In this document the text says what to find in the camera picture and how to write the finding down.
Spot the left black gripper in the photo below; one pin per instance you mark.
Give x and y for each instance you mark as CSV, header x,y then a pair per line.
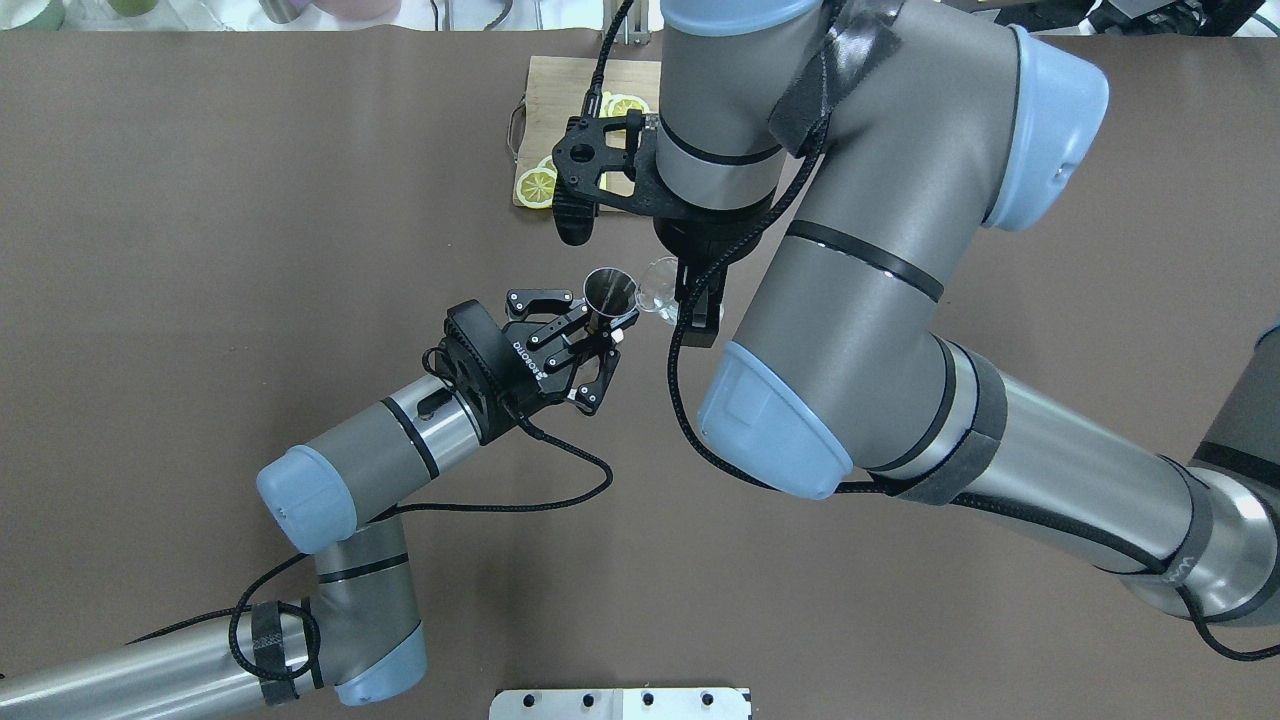
x,y
513,378

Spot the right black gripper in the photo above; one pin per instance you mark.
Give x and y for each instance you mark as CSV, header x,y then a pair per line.
x,y
703,243

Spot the clear glass measuring cup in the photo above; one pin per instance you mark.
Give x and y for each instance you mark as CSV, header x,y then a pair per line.
x,y
656,291

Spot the steel shaker cup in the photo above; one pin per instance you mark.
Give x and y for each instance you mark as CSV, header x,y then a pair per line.
x,y
610,295

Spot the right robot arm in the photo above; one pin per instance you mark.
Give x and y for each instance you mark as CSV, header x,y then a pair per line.
x,y
883,139

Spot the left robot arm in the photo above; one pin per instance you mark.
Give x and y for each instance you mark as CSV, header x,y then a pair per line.
x,y
339,500

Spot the front lemon slice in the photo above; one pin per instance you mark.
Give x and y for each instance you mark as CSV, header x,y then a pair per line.
x,y
536,188

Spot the far lemon slice pair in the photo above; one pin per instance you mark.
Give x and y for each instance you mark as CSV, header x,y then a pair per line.
x,y
619,105

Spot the wooden cutting board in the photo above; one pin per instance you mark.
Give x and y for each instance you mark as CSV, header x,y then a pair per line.
x,y
555,90

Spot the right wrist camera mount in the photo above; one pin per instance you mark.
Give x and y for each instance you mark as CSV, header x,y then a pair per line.
x,y
610,162

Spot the aluminium frame post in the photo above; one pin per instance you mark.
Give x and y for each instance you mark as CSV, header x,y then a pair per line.
x,y
641,21

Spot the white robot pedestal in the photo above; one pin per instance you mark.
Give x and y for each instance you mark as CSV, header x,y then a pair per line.
x,y
623,703

